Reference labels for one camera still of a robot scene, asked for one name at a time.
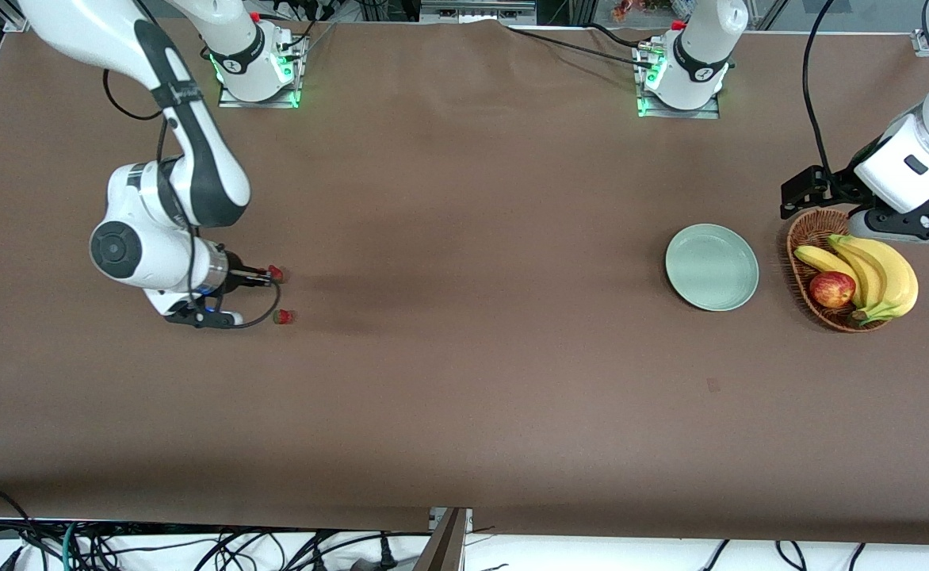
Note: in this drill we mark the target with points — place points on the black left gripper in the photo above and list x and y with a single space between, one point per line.
846 183

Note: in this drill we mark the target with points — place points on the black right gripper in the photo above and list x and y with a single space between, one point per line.
234 275

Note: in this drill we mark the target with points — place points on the red strawberry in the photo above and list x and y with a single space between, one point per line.
283 317
277 274

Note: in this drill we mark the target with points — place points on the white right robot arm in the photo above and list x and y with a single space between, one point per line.
195 174

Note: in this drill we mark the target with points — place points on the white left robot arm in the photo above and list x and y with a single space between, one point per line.
924 151

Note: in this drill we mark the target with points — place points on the pale green plate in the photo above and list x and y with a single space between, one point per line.
710 266

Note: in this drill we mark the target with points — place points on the brown wicker basket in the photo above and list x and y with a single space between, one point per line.
817 226

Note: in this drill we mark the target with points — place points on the small yellow banana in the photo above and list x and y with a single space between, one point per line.
821 260

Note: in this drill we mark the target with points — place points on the red apple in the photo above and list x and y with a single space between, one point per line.
831 289

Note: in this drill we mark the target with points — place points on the large yellow banana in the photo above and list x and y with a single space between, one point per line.
900 277

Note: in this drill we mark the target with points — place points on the brown table cover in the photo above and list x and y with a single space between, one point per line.
464 396

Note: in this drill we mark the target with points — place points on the grey background device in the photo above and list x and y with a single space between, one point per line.
476 12

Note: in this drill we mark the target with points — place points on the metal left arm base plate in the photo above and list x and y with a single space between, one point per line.
702 113

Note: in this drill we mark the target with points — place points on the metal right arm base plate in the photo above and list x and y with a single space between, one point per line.
274 101

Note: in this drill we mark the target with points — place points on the aluminium frame post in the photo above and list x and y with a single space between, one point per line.
920 44
19 22

